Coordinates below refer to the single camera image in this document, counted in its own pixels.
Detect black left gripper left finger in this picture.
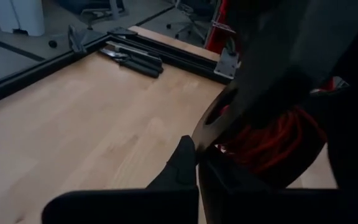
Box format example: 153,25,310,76
41,135,200,224

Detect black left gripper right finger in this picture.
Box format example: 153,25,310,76
198,145,354,224

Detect red cord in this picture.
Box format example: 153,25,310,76
216,105,328,175

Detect red metal cabinet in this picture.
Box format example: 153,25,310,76
204,0,239,55

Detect black office chair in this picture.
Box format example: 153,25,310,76
165,0,218,45

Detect white floor object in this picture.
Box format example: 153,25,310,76
0,0,46,37

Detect grey metal mounting bracket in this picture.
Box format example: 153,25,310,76
213,47,241,79

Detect black handled pliers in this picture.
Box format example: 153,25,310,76
116,58,161,79

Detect black handled cutter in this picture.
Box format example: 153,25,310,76
99,48,165,75

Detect black angled frame strut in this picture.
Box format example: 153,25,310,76
67,24,87,54

